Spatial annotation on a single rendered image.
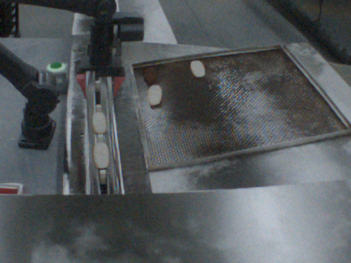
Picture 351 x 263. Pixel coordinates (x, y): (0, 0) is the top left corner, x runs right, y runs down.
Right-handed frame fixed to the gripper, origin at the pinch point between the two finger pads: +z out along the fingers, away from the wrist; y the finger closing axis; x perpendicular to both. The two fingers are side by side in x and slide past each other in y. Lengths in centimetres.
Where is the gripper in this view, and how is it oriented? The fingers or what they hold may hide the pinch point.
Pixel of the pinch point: (100, 94)
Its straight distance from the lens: 118.3
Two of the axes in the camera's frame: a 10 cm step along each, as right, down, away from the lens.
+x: -1.6, -5.5, 8.2
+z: -0.8, 8.3, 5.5
